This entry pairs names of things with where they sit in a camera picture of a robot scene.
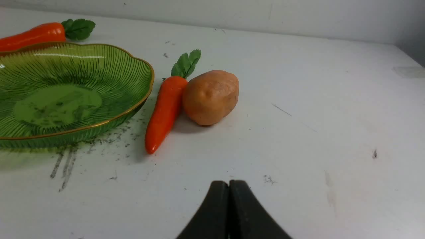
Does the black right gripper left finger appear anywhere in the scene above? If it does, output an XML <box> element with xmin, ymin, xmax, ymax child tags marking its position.
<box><xmin>177</xmin><ymin>181</ymin><xmax>229</xmax><ymax>239</ymax></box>

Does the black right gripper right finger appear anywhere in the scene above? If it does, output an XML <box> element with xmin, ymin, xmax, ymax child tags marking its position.
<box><xmin>229</xmin><ymin>180</ymin><xmax>291</xmax><ymax>239</ymax></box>

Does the brown toy potato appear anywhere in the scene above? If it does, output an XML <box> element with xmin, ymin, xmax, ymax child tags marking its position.
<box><xmin>182</xmin><ymin>70</ymin><xmax>239</xmax><ymax>126</ymax></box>

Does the green ribbed glass plate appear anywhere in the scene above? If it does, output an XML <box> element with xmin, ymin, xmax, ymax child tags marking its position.
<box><xmin>0</xmin><ymin>42</ymin><xmax>155</xmax><ymax>149</ymax></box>

